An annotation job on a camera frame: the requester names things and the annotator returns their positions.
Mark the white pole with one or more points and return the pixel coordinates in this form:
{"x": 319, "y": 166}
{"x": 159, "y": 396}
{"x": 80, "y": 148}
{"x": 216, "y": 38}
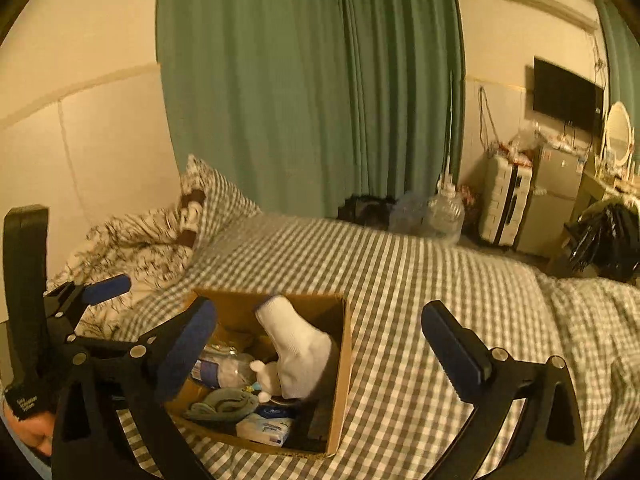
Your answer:
{"x": 448, "y": 120}

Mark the white sock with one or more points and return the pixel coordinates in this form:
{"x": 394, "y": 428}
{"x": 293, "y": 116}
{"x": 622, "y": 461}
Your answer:
{"x": 300, "y": 350}

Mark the brown cardboard box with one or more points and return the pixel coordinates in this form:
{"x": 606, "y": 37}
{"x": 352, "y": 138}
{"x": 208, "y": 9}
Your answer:
{"x": 340, "y": 350}

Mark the clear plastic bottle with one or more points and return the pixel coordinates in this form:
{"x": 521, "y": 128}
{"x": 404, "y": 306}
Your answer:
{"x": 220, "y": 367}

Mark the person's left hand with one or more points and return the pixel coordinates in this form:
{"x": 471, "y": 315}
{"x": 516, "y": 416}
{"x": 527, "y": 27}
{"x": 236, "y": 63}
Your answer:
{"x": 27, "y": 430}

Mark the black floor bag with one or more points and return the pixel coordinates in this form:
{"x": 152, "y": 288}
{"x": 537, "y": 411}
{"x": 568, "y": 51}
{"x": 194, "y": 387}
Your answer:
{"x": 365, "y": 210}

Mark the clear water jug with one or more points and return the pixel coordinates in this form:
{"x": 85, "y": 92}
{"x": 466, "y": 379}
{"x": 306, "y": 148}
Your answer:
{"x": 442, "y": 215}

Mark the green window curtain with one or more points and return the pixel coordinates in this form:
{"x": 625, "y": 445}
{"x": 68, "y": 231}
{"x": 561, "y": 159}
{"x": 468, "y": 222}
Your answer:
{"x": 622, "y": 45}

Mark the crushed clear bottle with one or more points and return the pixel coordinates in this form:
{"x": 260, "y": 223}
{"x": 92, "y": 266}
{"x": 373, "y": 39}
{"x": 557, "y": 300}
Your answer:
{"x": 407, "y": 212}

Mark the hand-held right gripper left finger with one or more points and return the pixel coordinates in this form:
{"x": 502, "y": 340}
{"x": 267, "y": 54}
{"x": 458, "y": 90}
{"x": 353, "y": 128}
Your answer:
{"x": 180, "y": 360}

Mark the dark patterned bag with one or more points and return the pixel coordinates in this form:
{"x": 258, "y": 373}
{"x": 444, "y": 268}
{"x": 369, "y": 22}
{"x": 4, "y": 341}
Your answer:
{"x": 469, "y": 197}

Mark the wide green curtain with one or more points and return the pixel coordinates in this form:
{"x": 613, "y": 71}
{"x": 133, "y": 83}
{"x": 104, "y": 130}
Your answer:
{"x": 250, "y": 85}

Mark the grey sock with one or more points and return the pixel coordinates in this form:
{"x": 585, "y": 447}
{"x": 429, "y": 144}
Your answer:
{"x": 220, "y": 402}

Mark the white tissue packet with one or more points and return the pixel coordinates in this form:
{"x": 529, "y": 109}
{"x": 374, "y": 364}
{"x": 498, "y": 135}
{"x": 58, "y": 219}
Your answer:
{"x": 265, "y": 430}

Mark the silver fridge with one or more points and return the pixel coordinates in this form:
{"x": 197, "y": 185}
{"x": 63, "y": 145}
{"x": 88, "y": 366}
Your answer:
{"x": 555, "y": 195}

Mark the clear plastic bag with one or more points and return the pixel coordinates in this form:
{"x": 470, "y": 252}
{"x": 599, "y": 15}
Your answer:
{"x": 527, "y": 135}

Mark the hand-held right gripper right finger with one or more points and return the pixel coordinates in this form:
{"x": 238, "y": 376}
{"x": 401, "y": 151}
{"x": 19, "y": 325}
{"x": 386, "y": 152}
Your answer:
{"x": 452, "y": 352}

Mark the small white toy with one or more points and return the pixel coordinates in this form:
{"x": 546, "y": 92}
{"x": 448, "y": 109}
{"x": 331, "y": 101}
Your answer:
{"x": 265, "y": 377}

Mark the brown patterned pillow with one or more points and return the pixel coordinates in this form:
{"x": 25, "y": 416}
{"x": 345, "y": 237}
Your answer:
{"x": 190, "y": 215}

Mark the white oval mirror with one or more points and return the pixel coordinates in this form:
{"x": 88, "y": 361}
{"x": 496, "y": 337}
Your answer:
{"x": 619, "y": 132}

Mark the cream dressing table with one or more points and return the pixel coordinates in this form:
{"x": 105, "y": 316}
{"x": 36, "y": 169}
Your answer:
{"x": 607, "y": 185}

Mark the floral white blanket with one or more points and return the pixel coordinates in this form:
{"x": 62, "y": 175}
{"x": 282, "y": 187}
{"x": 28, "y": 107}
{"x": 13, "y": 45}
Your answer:
{"x": 130, "y": 245}

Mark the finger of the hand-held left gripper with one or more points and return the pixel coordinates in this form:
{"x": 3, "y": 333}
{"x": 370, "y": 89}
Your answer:
{"x": 110, "y": 340}
{"x": 107, "y": 287}

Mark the green corner curtain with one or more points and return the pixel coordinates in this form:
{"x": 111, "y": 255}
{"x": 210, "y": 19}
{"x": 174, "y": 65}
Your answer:
{"x": 405, "y": 85}

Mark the white suitcase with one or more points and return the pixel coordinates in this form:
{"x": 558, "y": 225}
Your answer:
{"x": 502, "y": 200}

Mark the black wall television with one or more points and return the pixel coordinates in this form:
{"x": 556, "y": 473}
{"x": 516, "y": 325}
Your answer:
{"x": 565, "y": 92}

